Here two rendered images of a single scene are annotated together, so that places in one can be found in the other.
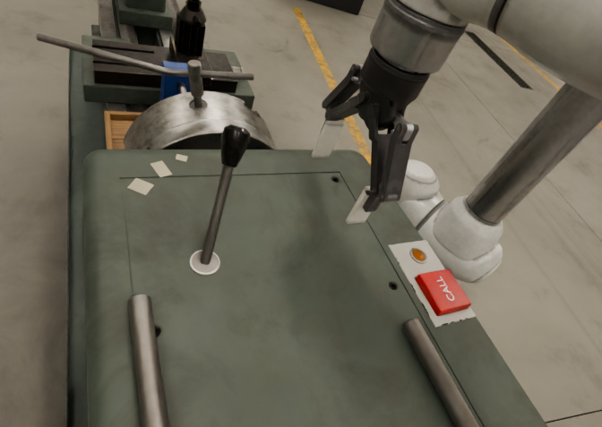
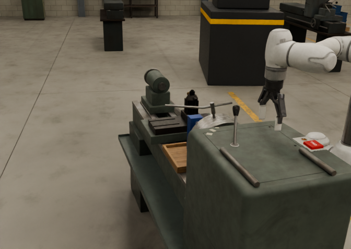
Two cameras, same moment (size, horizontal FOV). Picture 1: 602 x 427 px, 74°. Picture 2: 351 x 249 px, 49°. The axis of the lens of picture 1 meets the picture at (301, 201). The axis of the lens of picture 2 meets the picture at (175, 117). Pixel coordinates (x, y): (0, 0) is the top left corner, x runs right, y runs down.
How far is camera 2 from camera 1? 1.23 m
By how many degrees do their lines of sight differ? 26
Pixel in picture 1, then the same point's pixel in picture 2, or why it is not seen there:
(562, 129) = not seen: outside the picture
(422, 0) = (272, 64)
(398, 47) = (271, 76)
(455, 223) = (338, 151)
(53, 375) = not seen: outside the picture
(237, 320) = (248, 152)
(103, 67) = (158, 127)
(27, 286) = not seen: outside the picture
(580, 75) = (306, 69)
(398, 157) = (281, 103)
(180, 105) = (208, 119)
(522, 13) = (291, 61)
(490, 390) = (330, 161)
